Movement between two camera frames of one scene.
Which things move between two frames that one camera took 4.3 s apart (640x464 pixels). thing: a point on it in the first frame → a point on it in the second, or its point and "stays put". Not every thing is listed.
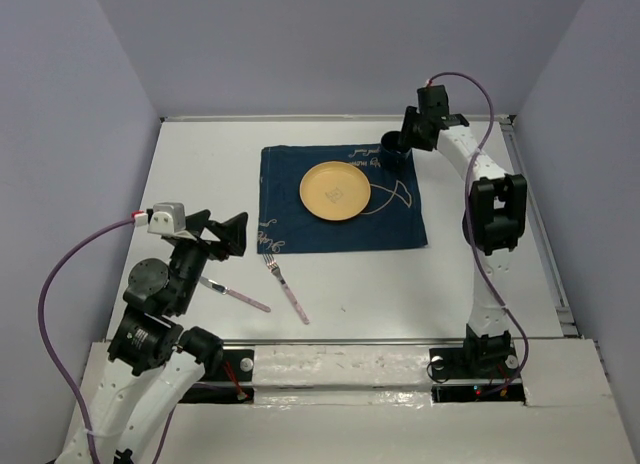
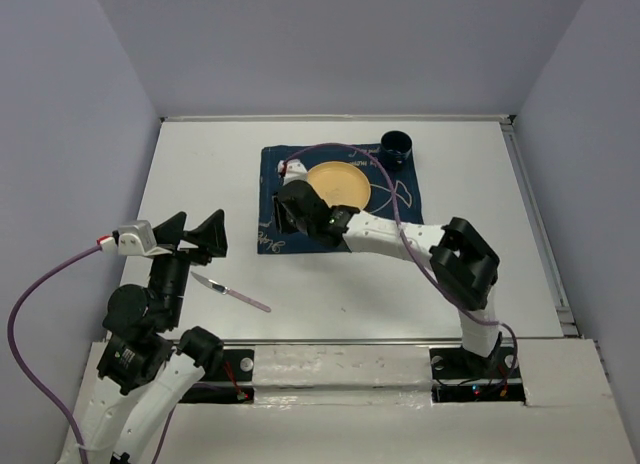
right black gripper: [411, 116] → [283, 225]
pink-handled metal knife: [233, 293] stays put
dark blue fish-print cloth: [392, 218] stays put
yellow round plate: [334, 190] stays put
